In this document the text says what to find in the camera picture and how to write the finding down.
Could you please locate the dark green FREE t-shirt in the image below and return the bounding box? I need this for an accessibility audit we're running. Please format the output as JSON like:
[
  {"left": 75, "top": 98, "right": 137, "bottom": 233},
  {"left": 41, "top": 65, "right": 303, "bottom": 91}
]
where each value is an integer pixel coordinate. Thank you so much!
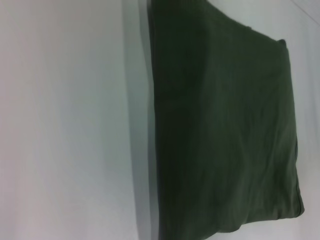
[{"left": 147, "top": 0, "right": 307, "bottom": 240}]

